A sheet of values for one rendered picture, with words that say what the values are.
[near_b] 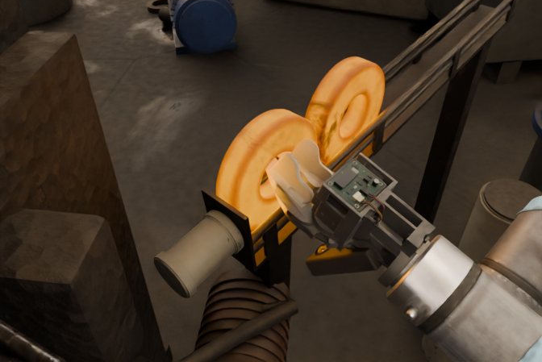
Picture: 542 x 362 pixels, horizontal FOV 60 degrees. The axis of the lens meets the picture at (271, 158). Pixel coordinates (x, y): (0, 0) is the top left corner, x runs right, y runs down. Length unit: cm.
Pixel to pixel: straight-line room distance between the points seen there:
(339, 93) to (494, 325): 32
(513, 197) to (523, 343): 46
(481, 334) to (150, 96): 182
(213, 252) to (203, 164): 119
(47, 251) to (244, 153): 22
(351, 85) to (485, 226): 41
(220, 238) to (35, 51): 28
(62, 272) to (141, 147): 145
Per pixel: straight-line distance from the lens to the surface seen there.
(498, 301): 51
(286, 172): 54
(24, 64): 55
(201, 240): 55
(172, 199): 161
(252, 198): 57
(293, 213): 54
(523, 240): 65
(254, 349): 66
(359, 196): 49
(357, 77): 64
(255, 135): 54
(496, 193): 93
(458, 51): 90
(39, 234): 45
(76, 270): 42
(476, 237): 95
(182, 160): 175
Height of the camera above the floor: 111
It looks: 40 degrees down
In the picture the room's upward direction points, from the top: straight up
